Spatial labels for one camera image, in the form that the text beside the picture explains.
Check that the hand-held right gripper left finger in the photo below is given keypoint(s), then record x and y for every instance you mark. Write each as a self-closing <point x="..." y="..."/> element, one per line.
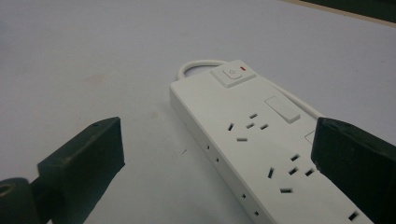
<point x="81" y="161"/>

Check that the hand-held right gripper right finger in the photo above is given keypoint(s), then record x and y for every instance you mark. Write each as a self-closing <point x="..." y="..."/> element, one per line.
<point x="355" y="168"/>

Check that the white power strip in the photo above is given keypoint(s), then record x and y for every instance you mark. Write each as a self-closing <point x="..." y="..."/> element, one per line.
<point x="249" y="140"/>

